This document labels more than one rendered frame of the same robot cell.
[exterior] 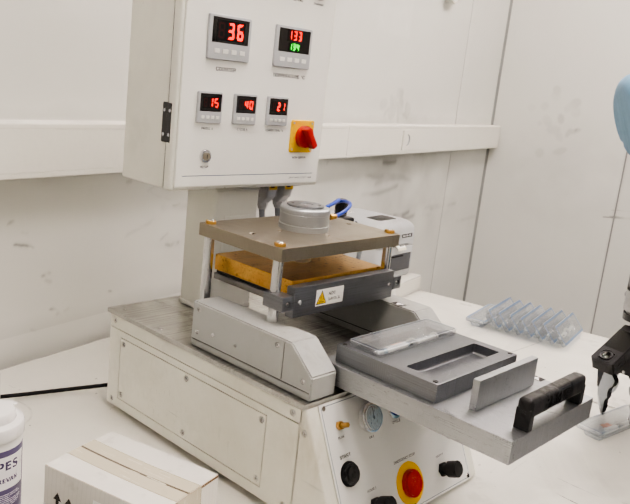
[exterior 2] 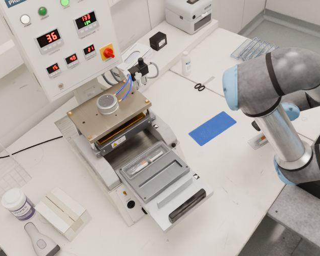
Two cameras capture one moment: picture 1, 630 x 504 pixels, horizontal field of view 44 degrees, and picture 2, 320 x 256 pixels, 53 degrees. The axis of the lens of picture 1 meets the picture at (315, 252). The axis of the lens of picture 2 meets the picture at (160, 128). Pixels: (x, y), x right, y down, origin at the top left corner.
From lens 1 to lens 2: 86 cm
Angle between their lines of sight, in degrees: 40
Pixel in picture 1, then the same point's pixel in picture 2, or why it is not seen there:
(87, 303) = not seen: hidden behind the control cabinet
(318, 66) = (105, 20)
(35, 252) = (30, 85)
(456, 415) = (150, 212)
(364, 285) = (135, 129)
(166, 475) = (69, 211)
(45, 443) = (46, 171)
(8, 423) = (18, 200)
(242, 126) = (73, 65)
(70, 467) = (41, 209)
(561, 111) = not seen: outside the picture
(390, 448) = not seen: hidden behind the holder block
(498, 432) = (161, 224)
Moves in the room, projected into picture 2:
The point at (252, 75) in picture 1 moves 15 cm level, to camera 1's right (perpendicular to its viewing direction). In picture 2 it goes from (69, 45) to (111, 47)
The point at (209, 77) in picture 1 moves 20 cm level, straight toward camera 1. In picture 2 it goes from (47, 59) to (30, 103)
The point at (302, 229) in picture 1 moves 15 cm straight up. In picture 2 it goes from (104, 114) to (94, 84)
